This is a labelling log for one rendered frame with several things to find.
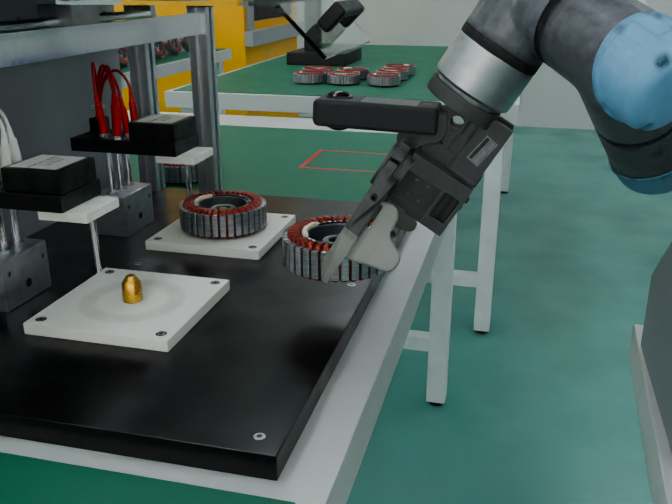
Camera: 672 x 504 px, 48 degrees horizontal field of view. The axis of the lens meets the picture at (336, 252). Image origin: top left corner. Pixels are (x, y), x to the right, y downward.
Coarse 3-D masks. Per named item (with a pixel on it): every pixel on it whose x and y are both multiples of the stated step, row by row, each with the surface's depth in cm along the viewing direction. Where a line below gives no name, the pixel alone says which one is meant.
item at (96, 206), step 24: (24, 168) 70; (48, 168) 70; (72, 168) 71; (0, 192) 71; (24, 192) 71; (48, 192) 70; (72, 192) 72; (96, 192) 76; (0, 216) 76; (48, 216) 71; (72, 216) 71; (96, 216) 72; (0, 240) 77
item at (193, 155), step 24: (144, 120) 94; (168, 120) 94; (192, 120) 96; (72, 144) 95; (96, 144) 94; (120, 144) 94; (144, 144) 93; (168, 144) 92; (192, 144) 97; (120, 168) 98
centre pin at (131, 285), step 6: (126, 276) 75; (132, 276) 75; (126, 282) 74; (132, 282) 74; (138, 282) 75; (126, 288) 74; (132, 288) 74; (138, 288) 75; (126, 294) 75; (132, 294) 75; (138, 294) 75; (126, 300) 75; (132, 300) 75; (138, 300) 75
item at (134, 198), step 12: (108, 192) 98; (120, 192) 98; (132, 192) 98; (144, 192) 101; (120, 204) 96; (132, 204) 98; (144, 204) 101; (108, 216) 97; (120, 216) 97; (132, 216) 98; (144, 216) 102; (108, 228) 98; (120, 228) 97; (132, 228) 99
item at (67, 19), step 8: (40, 8) 87; (48, 8) 87; (56, 8) 87; (64, 8) 87; (72, 8) 87; (80, 8) 88; (88, 8) 90; (96, 8) 91; (40, 16) 88; (48, 16) 88; (56, 16) 87; (64, 16) 87; (72, 16) 87; (80, 16) 88; (88, 16) 90; (96, 16) 92; (64, 24) 87; (72, 24) 87
